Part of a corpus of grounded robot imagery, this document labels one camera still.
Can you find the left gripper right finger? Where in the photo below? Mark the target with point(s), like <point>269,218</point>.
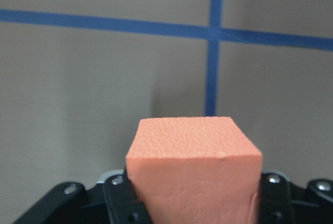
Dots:
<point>281,201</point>

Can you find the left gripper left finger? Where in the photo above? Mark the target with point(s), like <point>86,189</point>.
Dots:
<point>111,200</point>

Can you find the orange foam cube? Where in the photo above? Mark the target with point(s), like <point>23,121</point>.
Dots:
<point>195,170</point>

